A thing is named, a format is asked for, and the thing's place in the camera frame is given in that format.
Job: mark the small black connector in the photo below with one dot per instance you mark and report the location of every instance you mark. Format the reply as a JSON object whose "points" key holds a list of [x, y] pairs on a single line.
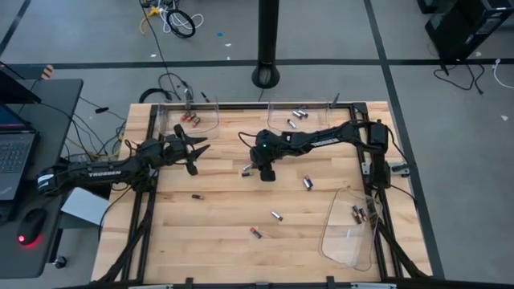
{"points": [[102, 109]]}

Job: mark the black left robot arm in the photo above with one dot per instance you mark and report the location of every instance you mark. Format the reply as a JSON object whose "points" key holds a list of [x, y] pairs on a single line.
{"points": [[104, 173]]}

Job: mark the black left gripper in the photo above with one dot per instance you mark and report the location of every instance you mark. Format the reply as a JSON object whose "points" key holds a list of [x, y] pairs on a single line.
{"points": [[174, 151]]}

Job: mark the dark laptop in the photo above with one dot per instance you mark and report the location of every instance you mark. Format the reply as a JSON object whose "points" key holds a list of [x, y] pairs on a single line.
{"points": [[16, 156]]}

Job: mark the black caster wheel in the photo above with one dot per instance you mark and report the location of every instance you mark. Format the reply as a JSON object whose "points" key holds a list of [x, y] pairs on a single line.
{"points": [[60, 263]]}

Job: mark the silver battery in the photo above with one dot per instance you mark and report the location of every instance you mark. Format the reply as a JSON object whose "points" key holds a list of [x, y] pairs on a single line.
{"points": [[303, 113], [292, 123], [276, 216], [297, 115], [247, 167], [306, 184]]}

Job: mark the black mouse red light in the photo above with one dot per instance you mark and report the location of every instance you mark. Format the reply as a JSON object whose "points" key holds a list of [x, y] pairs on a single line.
{"points": [[32, 225]]}

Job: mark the black aluminium table frame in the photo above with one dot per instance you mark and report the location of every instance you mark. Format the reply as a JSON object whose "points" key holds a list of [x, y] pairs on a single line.
{"points": [[241, 106]]}

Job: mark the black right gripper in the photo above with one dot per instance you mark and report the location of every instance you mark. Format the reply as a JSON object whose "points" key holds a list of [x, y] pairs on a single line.
{"points": [[269, 150]]}

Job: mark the white metal bracket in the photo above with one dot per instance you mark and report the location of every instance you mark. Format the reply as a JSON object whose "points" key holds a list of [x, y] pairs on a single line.
{"points": [[365, 168]]}

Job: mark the black desk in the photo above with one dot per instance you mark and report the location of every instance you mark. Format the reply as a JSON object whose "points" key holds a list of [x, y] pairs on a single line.
{"points": [[60, 104]]}

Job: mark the black copper Duracell battery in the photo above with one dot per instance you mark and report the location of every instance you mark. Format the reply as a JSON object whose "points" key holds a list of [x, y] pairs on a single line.
{"points": [[362, 213], [197, 196], [246, 174], [355, 208], [356, 218]]}

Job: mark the clear plastic bin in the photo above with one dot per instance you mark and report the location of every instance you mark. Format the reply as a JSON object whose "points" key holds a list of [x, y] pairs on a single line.
{"points": [[209, 116], [341, 241], [281, 120]]}

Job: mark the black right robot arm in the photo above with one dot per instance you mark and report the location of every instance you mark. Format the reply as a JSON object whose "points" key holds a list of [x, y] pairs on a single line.
{"points": [[325, 142]]}

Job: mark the black computer tower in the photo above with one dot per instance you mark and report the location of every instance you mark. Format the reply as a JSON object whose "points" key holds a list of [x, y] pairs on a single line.
{"points": [[466, 28]]}

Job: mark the white paper pad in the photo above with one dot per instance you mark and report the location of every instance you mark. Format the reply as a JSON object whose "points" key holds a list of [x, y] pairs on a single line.
{"points": [[84, 206]]}

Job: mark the grey table clamp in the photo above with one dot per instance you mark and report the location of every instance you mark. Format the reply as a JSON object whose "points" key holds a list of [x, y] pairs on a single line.
{"points": [[399, 168]]}

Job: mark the orange striped object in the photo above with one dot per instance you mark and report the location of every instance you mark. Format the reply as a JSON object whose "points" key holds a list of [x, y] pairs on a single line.
{"points": [[47, 72]]}

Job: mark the dark screen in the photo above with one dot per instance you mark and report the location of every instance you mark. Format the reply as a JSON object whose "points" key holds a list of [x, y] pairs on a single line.
{"points": [[16, 90]]}

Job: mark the black vertical pole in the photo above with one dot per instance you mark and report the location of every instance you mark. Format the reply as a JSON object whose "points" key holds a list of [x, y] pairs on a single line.
{"points": [[268, 36]]}

